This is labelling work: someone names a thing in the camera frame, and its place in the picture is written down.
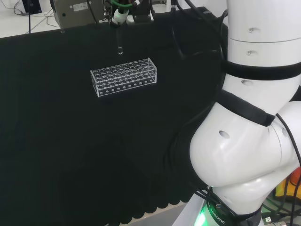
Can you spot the black bench cloth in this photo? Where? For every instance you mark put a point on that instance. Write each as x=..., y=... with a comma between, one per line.
x=94, y=141

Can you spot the clear glass test tube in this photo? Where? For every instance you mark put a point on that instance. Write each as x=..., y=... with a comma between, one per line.
x=120, y=44

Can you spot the yellow stop button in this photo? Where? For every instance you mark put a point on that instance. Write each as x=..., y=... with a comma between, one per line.
x=288, y=186

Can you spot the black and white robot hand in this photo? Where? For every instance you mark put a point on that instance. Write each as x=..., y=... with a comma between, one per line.
x=142, y=10

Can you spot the grey metal equipment box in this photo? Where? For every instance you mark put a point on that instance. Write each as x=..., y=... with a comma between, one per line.
x=77, y=11

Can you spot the black tripod pole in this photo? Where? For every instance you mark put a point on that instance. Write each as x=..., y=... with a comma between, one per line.
x=29, y=16

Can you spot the clear plastic test tube rack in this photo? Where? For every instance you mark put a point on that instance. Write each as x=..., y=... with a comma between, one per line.
x=122, y=77

